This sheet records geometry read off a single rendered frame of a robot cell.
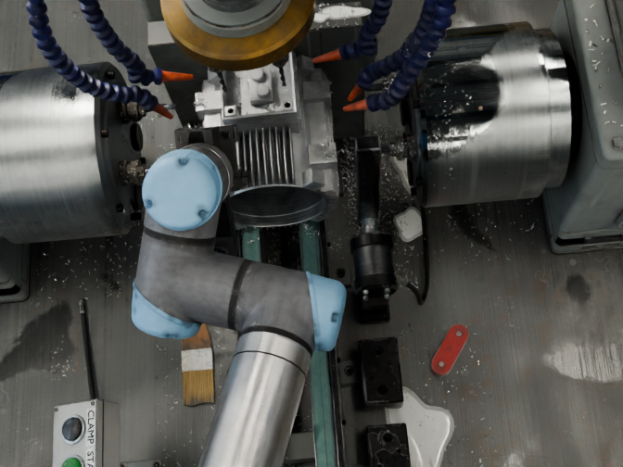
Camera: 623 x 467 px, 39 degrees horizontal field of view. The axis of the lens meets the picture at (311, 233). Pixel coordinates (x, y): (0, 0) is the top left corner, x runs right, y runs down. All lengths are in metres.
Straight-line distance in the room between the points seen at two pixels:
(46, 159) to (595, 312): 0.86
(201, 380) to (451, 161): 0.54
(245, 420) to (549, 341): 0.73
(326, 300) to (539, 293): 0.65
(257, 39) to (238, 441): 0.45
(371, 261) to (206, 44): 0.38
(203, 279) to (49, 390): 0.65
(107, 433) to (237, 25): 0.54
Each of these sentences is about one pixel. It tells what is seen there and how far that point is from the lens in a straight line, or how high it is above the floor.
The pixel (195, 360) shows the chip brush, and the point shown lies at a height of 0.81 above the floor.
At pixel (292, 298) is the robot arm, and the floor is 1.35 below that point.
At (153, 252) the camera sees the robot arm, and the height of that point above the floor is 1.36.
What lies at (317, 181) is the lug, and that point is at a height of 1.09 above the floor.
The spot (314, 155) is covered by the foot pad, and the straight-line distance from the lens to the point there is 1.23.
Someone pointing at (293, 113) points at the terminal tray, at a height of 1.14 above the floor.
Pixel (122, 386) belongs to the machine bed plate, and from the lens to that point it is 1.47.
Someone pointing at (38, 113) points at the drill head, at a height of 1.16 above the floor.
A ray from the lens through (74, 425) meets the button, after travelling 1.19.
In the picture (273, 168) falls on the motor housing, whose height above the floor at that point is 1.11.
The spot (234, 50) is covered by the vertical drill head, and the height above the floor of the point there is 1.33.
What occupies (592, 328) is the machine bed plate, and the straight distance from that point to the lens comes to 1.48.
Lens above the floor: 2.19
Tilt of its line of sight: 70 degrees down
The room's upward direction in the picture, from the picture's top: 10 degrees counter-clockwise
